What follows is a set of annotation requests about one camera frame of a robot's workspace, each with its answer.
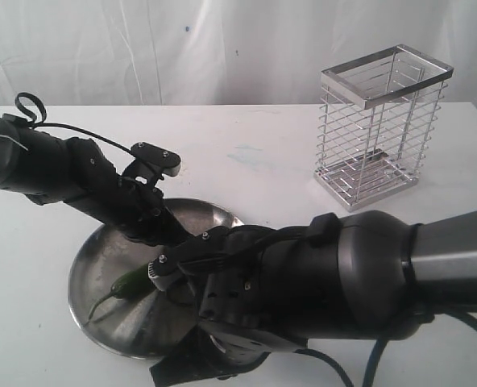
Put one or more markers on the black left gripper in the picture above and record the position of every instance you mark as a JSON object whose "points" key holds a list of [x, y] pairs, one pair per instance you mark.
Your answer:
{"points": [[137, 212]]}

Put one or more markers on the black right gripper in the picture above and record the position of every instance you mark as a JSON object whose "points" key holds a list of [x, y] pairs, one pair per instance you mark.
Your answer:
{"points": [[249, 314]]}

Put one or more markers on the green chili pepper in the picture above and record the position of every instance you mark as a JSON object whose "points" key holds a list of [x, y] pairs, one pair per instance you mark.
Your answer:
{"points": [[128, 286]]}

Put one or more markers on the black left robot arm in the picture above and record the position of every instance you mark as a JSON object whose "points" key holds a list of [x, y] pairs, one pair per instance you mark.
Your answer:
{"points": [[47, 169]]}

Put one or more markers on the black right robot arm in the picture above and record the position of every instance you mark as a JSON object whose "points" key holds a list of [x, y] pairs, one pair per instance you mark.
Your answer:
{"points": [[366, 276]]}

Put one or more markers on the round steel plate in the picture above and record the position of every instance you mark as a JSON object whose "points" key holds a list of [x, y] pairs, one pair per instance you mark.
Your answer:
{"points": [[144, 327]]}

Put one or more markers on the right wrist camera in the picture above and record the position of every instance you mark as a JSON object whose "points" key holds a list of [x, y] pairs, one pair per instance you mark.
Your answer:
{"points": [[200, 254]]}

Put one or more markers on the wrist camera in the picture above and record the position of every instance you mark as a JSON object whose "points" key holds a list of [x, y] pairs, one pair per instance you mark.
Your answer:
{"points": [[200, 254], [148, 157]]}

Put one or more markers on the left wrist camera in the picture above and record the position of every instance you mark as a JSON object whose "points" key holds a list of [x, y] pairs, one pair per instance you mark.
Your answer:
{"points": [[148, 157]]}

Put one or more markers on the chrome wire utensil holder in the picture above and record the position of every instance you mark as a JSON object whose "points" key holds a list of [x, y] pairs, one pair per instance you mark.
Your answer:
{"points": [[377, 113]]}

